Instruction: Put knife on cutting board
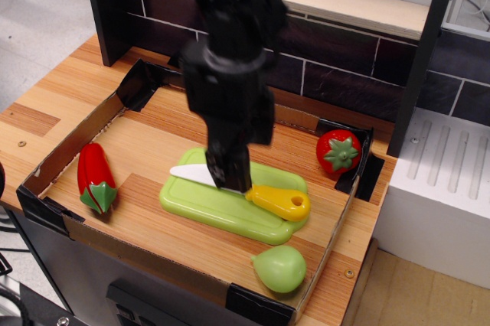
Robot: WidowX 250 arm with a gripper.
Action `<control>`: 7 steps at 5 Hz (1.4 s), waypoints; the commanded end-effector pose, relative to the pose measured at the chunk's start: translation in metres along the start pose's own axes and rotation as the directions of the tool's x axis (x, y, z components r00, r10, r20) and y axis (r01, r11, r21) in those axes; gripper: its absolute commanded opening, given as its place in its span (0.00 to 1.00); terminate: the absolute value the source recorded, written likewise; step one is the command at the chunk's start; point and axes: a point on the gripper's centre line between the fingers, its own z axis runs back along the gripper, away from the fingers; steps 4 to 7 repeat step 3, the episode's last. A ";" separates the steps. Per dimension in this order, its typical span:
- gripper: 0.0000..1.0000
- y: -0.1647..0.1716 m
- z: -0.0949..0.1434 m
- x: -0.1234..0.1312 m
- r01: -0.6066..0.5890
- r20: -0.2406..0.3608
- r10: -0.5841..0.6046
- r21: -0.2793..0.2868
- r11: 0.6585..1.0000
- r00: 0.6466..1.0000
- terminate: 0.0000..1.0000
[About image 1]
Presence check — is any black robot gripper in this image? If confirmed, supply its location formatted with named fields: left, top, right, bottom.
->
left=181, top=41, right=275, bottom=193

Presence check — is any light green plastic cutting board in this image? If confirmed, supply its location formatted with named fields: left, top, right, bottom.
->
left=160, top=162, right=309, bottom=245

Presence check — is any red toy chili pepper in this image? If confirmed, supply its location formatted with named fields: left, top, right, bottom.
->
left=77, top=142, right=117, bottom=214

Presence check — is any red toy strawberry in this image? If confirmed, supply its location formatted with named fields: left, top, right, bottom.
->
left=315, top=129, right=361, bottom=174

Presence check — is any white knife with yellow handle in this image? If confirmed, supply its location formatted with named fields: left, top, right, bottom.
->
left=170, top=164, right=311, bottom=222

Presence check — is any cardboard fence with black tape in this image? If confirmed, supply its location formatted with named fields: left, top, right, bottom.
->
left=18, top=60, right=384, bottom=325

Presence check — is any light green toy pear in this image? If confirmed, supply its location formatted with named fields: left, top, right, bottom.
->
left=250, top=245, right=307, bottom=294

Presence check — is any white dish drainer block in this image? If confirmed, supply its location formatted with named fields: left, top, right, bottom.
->
left=374, top=109, right=489, bottom=288

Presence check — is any dark shelf frame with plywood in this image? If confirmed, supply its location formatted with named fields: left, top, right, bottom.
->
left=90, top=0, right=439, bottom=156

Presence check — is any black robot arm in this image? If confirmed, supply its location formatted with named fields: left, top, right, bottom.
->
left=181, top=0, right=287, bottom=193

